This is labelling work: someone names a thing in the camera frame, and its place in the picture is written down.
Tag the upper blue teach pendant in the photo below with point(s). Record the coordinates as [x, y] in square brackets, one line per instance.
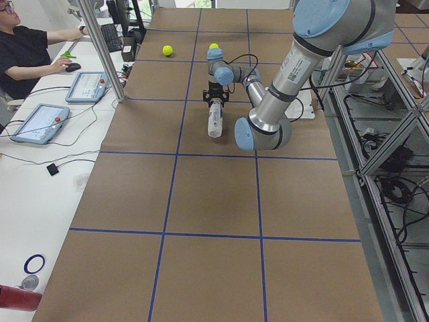
[88, 87]

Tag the green plastic clamp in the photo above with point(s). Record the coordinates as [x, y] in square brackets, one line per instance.
[68, 54]

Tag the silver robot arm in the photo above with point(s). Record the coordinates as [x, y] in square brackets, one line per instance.
[320, 27]

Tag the blue teach pendant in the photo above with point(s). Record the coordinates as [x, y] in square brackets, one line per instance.
[88, 87]
[42, 124]

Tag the lower blue teach pendant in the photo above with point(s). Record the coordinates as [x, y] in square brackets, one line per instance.
[42, 124]

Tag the small black square device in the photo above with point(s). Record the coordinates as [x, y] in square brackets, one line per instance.
[52, 169]

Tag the person in black shirt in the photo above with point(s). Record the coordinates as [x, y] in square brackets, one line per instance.
[24, 56]

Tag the yellow tennis ball near edge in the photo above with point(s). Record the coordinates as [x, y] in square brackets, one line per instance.
[167, 50]

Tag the aluminium frame post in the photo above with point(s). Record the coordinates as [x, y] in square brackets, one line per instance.
[93, 24]

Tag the black keyboard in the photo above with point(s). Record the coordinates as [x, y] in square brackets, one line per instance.
[111, 37]

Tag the red cylinder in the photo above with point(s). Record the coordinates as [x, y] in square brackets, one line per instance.
[18, 299]

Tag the white tennis ball can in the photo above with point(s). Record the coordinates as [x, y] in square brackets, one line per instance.
[215, 122]

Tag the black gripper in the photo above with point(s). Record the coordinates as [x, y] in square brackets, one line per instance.
[214, 90]

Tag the black computer mouse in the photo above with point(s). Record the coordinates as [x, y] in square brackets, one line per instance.
[73, 67]

